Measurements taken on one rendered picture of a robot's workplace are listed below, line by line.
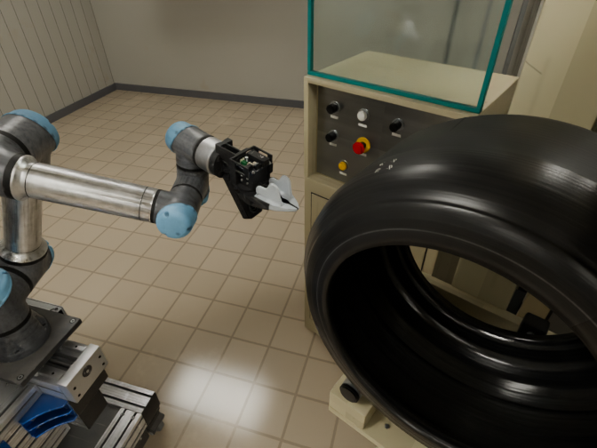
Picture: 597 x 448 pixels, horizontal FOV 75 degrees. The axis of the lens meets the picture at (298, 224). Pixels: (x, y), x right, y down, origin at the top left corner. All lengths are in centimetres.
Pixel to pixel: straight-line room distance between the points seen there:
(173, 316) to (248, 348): 47
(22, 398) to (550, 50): 146
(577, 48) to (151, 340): 199
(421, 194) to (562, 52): 38
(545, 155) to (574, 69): 27
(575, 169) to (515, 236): 11
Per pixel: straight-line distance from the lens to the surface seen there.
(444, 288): 103
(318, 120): 141
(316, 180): 146
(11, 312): 128
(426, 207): 47
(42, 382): 138
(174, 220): 83
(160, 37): 513
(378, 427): 95
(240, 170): 80
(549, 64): 78
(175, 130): 93
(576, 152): 56
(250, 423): 185
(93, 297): 252
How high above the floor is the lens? 166
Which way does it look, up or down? 38 degrees down
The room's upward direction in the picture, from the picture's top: 1 degrees counter-clockwise
